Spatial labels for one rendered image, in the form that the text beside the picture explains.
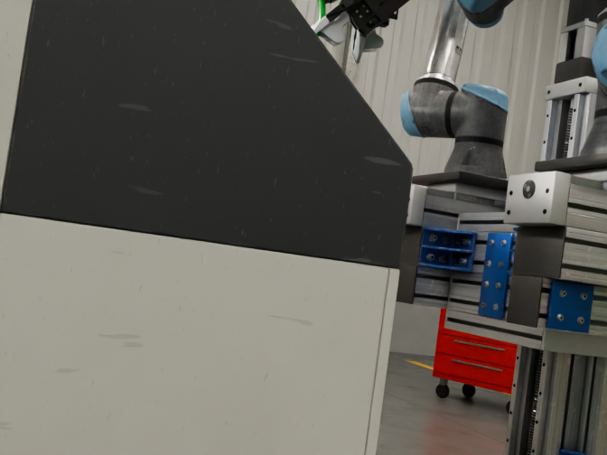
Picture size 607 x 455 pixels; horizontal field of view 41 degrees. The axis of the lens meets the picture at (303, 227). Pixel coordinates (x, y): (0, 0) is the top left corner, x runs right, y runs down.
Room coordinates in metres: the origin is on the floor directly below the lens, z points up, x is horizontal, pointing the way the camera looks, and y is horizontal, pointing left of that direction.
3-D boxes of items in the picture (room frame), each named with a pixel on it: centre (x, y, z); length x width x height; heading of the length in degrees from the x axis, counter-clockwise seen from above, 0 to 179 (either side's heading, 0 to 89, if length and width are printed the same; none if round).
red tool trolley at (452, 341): (5.66, -1.44, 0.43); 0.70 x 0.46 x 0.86; 46
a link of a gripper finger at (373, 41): (1.68, -0.09, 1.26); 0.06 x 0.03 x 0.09; 106
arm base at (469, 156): (1.95, -0.40, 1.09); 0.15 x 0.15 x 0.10
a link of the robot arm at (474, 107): (1.96, -0.39, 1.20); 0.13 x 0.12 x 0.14; 58
